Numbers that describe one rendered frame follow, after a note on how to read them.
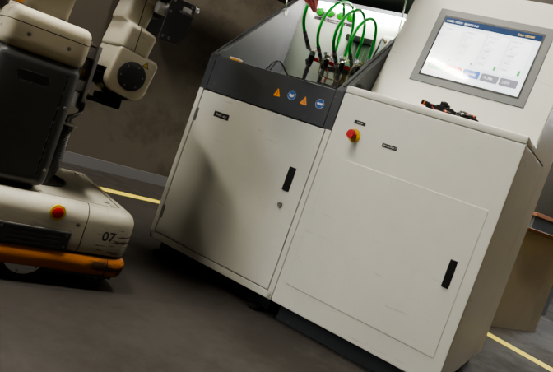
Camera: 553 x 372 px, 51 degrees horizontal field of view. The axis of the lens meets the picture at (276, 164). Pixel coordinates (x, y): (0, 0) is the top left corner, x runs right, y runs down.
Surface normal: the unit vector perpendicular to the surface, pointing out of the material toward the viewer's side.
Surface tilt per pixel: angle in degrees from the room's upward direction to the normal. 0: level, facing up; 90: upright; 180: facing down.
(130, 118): 90
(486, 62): 76
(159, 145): 90
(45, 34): 90
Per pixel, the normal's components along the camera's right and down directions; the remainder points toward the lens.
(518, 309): 0.55, 0.24
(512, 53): -0.39, -0.35
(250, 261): -0.48, -0.13
